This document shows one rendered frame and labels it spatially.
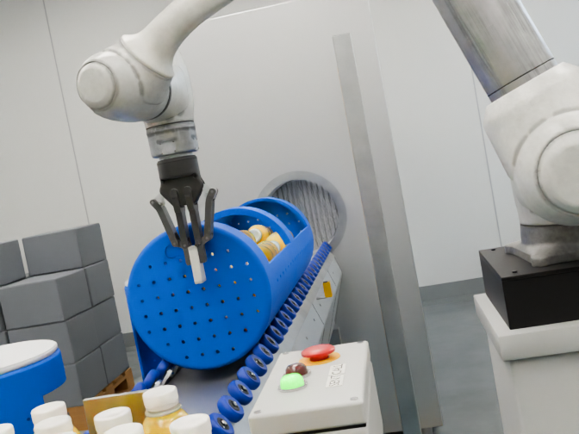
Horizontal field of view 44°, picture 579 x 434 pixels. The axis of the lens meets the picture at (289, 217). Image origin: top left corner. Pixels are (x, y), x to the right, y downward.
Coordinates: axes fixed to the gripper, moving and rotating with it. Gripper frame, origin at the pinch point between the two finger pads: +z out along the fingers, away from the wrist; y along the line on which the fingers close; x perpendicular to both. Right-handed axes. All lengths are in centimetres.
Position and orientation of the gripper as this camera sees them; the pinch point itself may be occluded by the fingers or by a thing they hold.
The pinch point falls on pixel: (196, 263)
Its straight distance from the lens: 135.5
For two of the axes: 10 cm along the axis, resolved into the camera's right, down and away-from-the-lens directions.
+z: 1.8, 9.8, 0.6
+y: 9.7, -1.7, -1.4
